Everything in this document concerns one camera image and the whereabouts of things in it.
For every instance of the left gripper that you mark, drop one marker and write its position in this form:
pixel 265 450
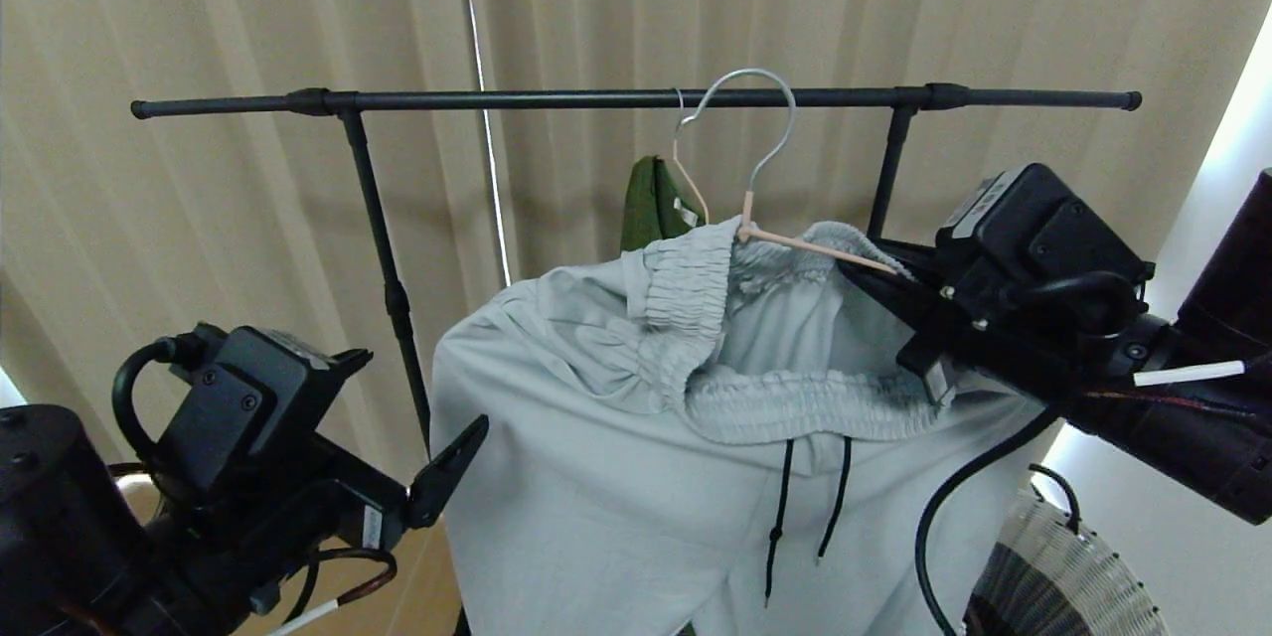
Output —
pixel 258 537

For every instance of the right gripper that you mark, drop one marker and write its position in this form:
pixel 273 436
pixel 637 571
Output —
pixel 1143 388

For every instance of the pink clothes hanger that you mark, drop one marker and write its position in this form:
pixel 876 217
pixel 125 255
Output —
pixel 815 246
pixel 693 187

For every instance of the pale grey garment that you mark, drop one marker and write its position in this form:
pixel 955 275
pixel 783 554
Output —
pixel 596 477

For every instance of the green printed shirt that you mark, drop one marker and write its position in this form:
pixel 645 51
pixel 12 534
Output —
pixel 646 209

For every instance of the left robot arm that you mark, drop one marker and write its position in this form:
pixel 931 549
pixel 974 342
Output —
pixel 60 517

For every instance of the white laundry basket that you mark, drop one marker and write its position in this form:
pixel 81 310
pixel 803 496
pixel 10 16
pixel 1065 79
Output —
pixel 1073 576

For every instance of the black clothes rack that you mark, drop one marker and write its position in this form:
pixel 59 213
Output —
pixel 596 99

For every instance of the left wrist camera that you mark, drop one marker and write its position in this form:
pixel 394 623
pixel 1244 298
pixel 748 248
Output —
pixel 248 397

